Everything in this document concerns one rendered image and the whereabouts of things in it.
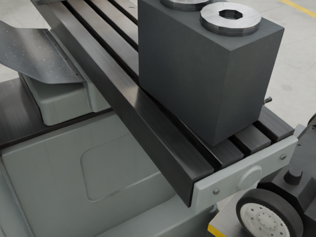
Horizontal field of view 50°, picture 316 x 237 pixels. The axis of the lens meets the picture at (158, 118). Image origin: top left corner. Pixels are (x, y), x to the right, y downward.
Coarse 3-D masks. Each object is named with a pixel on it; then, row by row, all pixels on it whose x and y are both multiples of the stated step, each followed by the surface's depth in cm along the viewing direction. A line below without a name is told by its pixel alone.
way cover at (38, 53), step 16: (0, 32) 87; (16, 32) 96; (32, 32) 99; (48, 32) 102; (0, 48) 77; (16, 48) 84; (32, 48) 91; (48, 48) 93; (16, 64) 75; (32, 64) 83; (48, 64) 86; (64, 64) 88; (48, 80) 80; (64, 80) 81; (80, 80) 83
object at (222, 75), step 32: (160, 0) 56; (192, 0) 54; (224, 0) 57; (160, 32) 56; (192, 32) 50; (224, 32) 48; (256, 32) 49; (160, 64) 60; (192, 64) 53; (224, 64) 47; (256, 64) 51; (160, 96) 65; (192, 96) 56; (224, 96) 50; (256, 96) 57; (192, 128) 60; (224, 128) 56
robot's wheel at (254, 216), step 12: (252, 192) 101; (264, 192) 99; (240, 204) 104; (252, 204) 100; (264, 204) 96; (276, 204) 95; (288, 204) 96; (240, 216) 107; (252, 216) 106; (264, 216) 102; (276, 216) 95; (288, 216) 93; (252, 228) 107; (264, 228) 104; (276, 228) 101; (288, 228) 94; (300, 228) 95
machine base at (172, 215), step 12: (168, 204) 141; (180, 204) 141; (216, 204) 144; (144, 216) 136; (156, 216) 137; (168, 216) 137; (180, 216) 137; (192, 216) 137; (204, 216) 140; (120, 228) 132; (132, 228) 132; (144, 228) 133; (156, 228) 133; (168, 228) 133; (180, 228) 135; (192, 228) 139; (204, 228) 142
